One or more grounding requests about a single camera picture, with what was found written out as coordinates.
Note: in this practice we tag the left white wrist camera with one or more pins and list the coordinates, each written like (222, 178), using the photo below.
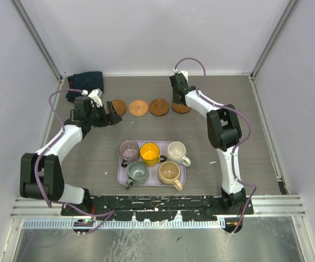
(94, 95)

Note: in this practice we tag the light cork coaster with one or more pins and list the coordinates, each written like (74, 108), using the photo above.
(138, 108)

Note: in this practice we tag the dark brown wooden coaster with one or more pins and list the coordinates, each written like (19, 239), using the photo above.
(159, 107)

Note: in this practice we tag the grey ceramic mug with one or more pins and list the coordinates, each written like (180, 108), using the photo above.
(138, 174)

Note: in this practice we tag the purple glass mug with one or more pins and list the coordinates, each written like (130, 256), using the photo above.
(129, 151)

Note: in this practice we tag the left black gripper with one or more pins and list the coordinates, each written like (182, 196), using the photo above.
(112, 117)

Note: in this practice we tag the white ceramic mug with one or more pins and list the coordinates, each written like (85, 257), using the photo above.
(176, 152)

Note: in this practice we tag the aluminium front rail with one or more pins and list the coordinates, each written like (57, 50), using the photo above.
(263, 206)

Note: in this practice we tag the beige ceramic mug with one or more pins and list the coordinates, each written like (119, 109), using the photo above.
(169, 174)

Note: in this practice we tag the yellow mug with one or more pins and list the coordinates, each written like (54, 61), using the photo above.
(151, 155)

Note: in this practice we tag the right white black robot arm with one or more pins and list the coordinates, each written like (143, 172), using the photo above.
(224, 134)

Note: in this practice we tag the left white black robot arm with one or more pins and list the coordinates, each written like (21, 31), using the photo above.
(41, 174)

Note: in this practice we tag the brown wooden round coaster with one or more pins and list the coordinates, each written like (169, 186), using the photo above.
(180, 108)

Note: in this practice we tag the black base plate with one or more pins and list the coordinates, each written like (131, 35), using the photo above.
(160, 208)

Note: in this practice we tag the dark blue folded cloth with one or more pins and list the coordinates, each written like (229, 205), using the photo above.
(87, 81)

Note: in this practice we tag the lavender plastic tray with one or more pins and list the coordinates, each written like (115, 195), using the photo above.
(153, 180)

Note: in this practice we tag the white slotted cable duct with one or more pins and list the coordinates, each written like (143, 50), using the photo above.
(84, 224)

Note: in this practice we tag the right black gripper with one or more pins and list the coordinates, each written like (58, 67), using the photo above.
(174, 101)

